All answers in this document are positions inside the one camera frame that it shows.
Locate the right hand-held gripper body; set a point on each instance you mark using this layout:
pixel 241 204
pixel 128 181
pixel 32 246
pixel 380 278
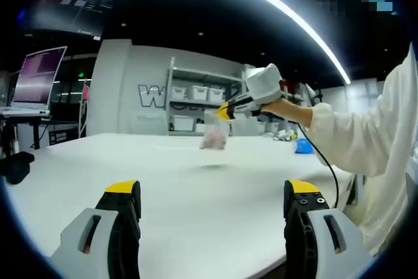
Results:
pixel 264 86

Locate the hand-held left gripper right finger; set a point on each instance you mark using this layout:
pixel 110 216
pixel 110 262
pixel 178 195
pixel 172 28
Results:
pixel 351 253

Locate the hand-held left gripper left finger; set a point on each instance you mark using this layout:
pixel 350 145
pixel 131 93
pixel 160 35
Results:
pixel 72 256

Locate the clear resealable bag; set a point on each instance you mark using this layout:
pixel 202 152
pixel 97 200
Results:
pixel 214 135

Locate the person's right hand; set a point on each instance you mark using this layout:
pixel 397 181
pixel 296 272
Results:
pixel 281 107

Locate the group of white storage bins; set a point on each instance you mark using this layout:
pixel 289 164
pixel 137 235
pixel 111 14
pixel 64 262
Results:
pixel 199 92

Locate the white yellow device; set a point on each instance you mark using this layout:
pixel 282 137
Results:
pixel 284 135

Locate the grey metal shelf rack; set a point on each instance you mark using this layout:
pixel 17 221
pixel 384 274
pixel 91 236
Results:
pixel 171 96

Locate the blue pink packet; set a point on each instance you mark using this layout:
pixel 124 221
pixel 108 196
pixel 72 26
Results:
pixel 303 146

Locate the ceiling light strip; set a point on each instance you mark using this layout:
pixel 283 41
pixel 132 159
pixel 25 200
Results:
pixel 345 76

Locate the person in white coat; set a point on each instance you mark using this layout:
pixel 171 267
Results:
pixel 392 161

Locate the black cloth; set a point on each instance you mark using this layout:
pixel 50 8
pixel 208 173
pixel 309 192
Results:
pixel 16 168

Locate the black sign board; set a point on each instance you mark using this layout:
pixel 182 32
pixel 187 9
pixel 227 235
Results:
pixel 60 137

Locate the grey monitor desk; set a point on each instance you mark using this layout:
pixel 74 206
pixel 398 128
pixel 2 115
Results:
pixel 23 113

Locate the pink hanging cloth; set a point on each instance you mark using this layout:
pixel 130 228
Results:
pixel 85 91

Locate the hanging dark display screen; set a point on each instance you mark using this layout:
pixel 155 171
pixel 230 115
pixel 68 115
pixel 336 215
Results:
pixel 72 4

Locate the white wall lettering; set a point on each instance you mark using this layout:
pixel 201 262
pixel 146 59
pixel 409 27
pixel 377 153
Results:
pixel 150 96

